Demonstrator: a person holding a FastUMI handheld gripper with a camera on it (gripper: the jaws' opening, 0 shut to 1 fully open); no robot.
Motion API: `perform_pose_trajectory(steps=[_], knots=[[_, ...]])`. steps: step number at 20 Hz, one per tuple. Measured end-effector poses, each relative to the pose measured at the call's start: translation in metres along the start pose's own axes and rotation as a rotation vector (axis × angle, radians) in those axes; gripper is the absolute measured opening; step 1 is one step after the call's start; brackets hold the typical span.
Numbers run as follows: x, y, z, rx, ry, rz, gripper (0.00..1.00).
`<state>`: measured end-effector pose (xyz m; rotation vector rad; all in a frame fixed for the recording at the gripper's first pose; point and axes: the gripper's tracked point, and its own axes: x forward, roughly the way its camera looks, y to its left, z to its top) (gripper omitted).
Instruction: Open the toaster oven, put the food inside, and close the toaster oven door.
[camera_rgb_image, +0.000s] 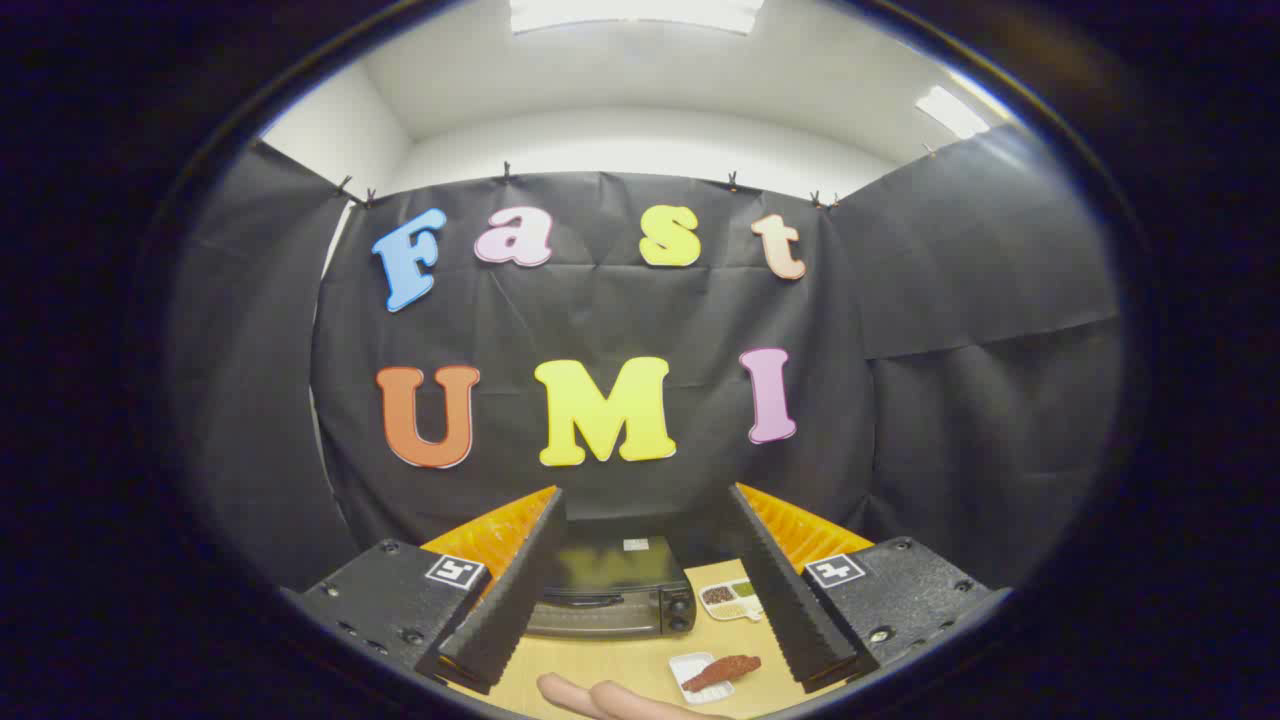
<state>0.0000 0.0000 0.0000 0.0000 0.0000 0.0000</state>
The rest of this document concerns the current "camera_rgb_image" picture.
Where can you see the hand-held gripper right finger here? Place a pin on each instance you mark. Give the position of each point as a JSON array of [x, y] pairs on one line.
[[780, 600]]

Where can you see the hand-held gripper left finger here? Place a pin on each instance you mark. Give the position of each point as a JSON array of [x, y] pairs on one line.
[[510, 600]]

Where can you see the red meat slice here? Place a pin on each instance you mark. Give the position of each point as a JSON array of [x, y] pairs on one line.
[[722, 672]]

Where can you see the black toaster oven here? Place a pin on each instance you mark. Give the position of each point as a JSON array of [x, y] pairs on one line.
[[610, 575]]

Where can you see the white divided plate with beans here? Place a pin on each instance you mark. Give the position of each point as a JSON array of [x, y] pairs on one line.
[[732, 600]]

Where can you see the white rectangular tray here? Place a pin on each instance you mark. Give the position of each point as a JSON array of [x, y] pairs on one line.
[[686, 668]]

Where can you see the ceiling light panel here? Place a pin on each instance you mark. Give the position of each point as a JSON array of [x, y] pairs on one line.
[[635, 12], [950, 112]]

